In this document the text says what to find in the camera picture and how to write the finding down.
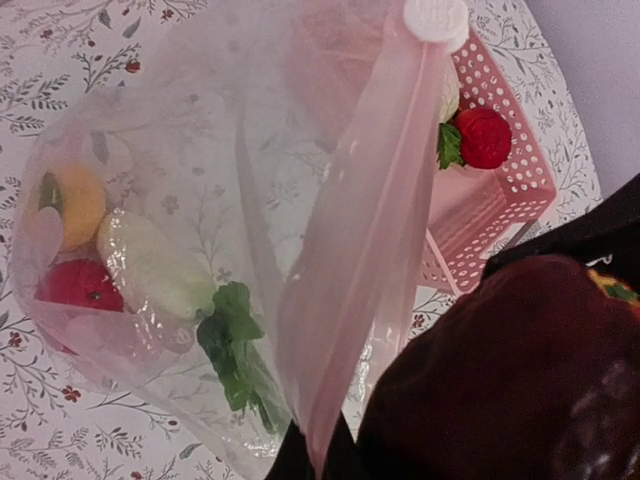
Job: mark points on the clear zip top bag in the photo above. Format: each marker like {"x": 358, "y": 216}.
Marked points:
{"x": 287, "y": 145}

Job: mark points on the pink perforated plastic basket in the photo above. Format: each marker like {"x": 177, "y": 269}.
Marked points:
{"x": 475, "y": 212}

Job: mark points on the white radish toy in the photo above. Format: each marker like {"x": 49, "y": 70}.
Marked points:
{"x": 153, "y": 275}

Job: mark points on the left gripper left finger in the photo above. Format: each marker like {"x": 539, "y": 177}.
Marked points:
{"x": 292, "y": 461}

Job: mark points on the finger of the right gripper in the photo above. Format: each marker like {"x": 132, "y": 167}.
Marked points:
{"x": 607, "y": 237}

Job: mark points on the yellow lemon toy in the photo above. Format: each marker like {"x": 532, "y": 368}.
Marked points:
{"x": 77, "y": 194}

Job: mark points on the red apple toy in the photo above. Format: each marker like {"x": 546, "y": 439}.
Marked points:
{"x": 479, "y": 138}

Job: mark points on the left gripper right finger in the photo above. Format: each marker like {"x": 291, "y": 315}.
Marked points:
{"x": 343, "y": 461}

